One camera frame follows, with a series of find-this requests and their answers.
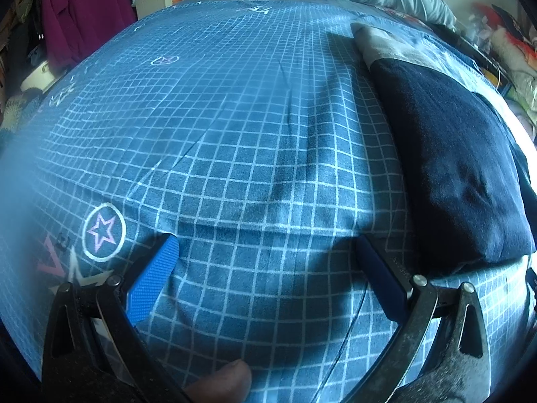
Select person's left hand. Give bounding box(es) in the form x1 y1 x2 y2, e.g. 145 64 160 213
185 360 252 403

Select magenta jacket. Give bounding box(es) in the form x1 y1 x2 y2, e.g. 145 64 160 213
42 0 137 73

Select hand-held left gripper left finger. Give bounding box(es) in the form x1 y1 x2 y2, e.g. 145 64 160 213
42 232 191 403

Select dark navy pants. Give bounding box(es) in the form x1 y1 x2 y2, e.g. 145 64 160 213
350 22 537 275

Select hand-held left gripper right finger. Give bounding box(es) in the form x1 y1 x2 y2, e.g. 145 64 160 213
344 234 492 403

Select blue grid printed bedsheet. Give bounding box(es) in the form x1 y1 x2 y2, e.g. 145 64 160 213
0 0 537 403

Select pile of colourful bags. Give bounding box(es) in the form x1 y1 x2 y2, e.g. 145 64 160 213
472 2 537 127

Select white cardboard box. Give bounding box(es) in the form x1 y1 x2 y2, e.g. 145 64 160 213
133 0 174 20

